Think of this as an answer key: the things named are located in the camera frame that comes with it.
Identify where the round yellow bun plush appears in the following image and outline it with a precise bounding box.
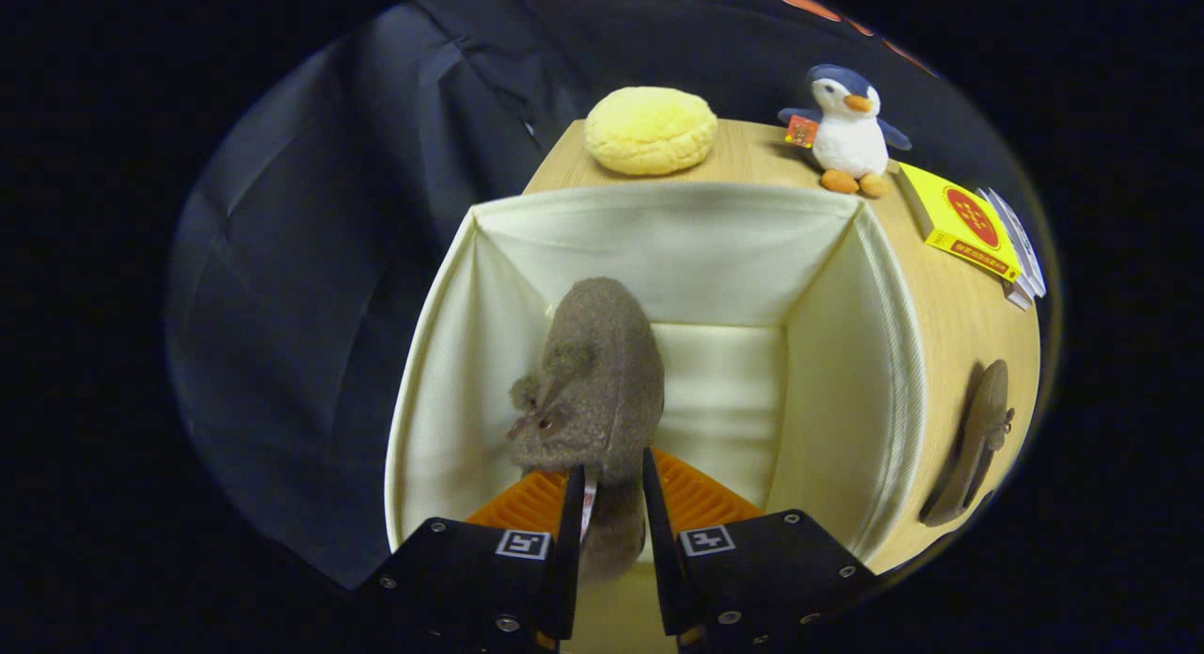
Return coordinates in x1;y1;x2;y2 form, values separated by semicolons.
584;87;719;176

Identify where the penguin plush toy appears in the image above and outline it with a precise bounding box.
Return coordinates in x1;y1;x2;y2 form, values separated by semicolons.
778;64;911;199

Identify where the brown shoe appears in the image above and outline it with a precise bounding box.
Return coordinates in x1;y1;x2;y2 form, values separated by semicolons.
506;278;666;587
919;359;1017;528

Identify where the stack of white booklets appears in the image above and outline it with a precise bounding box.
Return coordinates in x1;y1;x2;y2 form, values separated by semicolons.
978;188;1047;311

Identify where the yellow book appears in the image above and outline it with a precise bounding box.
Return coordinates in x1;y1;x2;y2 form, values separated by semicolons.
895;162;1022;283

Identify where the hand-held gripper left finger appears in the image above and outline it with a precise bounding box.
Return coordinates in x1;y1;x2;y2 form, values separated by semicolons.
353;464;586;654

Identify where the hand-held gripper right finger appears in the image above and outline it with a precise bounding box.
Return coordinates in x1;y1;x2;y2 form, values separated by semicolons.
642;447;880;654

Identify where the cream fabric storage box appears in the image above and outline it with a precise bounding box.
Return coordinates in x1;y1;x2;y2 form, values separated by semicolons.
384;182;930;654

